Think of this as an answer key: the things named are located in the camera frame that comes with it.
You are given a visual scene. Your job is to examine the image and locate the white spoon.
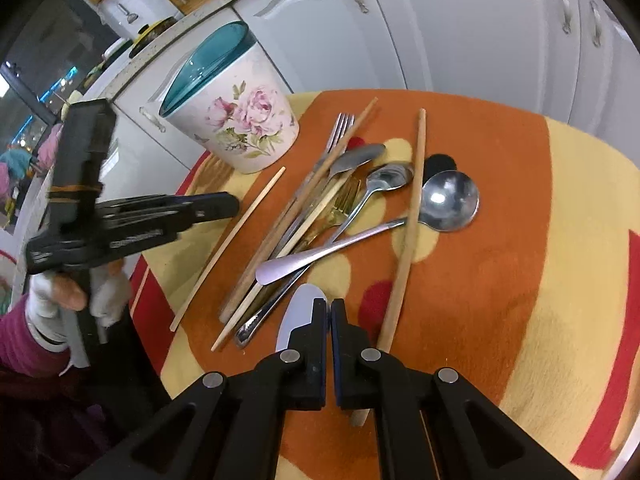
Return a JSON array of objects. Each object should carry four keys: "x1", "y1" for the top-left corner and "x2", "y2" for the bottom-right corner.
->
[{"x1": 275, "y1": 283, "x2": 328, "y2": 353}]

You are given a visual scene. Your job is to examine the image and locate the dark window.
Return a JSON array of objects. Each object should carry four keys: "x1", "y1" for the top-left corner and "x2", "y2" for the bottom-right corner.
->
[{"x1": 0, "y1": 0, "x2": 116, "y2": 161}]

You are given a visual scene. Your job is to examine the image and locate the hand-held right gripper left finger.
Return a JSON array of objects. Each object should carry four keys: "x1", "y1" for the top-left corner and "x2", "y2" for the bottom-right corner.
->
[{"x1": 75, "y1": 299, "x2": 331, "y2": 480}]

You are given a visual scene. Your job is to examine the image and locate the person's left forearm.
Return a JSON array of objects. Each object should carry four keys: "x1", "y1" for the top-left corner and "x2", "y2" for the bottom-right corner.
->
[{"x1": 0, "y1": 305, "x2": 76, "y2": 379}]

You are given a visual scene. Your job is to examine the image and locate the large round silver spoon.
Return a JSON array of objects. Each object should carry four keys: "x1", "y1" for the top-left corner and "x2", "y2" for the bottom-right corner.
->
[{"x1": 255, "y1": 170, "x2": 481, "y2": 287}]

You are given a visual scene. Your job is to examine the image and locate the floral utensil holder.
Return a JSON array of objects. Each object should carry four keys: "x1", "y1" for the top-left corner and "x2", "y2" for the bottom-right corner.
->
[{"x1": 158, "y1": 21, "x2": 301, "y2": 175}]

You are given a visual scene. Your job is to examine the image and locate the brown wooden chopstick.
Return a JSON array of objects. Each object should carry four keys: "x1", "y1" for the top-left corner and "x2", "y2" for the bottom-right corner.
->
[
  {"x1": 350, "y1": 108, "x2": 427, "y2": 428},
  {"x1": 218, "y1": 97, "x2": 379, "y2": 323}
]

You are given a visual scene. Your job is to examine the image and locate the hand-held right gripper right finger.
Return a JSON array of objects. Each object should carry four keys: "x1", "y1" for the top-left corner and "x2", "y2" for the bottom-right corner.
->
[{"x1": 331, "y1": 298, "x2": 576, "y2": 480}]

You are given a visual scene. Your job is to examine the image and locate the teal cloth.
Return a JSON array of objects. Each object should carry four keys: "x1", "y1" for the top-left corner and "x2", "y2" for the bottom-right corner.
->
[{"x1": 0, "y1": 150, "x2": 31, "y2": 186}]

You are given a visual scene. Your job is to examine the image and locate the gold fork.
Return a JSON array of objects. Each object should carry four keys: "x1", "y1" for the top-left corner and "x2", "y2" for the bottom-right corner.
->
[{"x1": 295, "y1": 177, "x2": 362, "y2": 251}]

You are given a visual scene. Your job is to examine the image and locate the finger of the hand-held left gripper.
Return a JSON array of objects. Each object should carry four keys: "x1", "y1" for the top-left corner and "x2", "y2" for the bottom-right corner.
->
[
  {"x1": 101, "y1": 191, "x2": 241, "y2": 237},
  {"x1": 97, "y1": 193, "x2": 179, "y2": 220}
]

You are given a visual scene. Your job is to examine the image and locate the orange yellow printed blanket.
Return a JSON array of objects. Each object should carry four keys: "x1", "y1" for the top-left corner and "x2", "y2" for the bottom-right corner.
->
[{"x1": 127, "y1": 89, "x2": 640, "y2": 480}]

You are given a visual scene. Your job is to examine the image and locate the light bamboo chopstick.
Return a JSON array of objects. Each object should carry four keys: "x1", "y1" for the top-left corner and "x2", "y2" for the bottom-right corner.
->
[
  {"x1": 169, "y1": 166, "x2": 287, "y2": 333},
  {"x1": 211, "y1": 176, "x2": 357, "y2": 352}
]

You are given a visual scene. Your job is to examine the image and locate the pink cloth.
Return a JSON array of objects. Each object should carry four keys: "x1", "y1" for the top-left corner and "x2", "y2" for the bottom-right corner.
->
[{"x1": 37, "y1": 122, "x2": 66, "y2": 168}]

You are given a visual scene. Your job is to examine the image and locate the person's dark clothing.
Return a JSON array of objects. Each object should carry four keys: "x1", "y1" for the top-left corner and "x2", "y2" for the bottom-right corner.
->
[{"x1": 0, "y1": 310, "x2": 173, "y2": 480}]

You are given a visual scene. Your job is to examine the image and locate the yellow lid black casserole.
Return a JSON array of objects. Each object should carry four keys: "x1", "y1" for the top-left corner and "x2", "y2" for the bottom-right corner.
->
[{"x1": 127, "y1": 16, "x2": 180, "y2": 58}]

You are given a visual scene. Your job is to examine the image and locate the person's left hand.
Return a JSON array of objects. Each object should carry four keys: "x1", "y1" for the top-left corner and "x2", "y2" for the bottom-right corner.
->
[{"x1": 25, "y1": 259, "x2": 132, "y2": 349}]

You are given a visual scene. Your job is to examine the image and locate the silver fork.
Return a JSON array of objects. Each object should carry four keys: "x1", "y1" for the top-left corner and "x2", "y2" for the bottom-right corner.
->
[{"x1": 272, "y1": 112, "x2": 356, "y2": 231}]

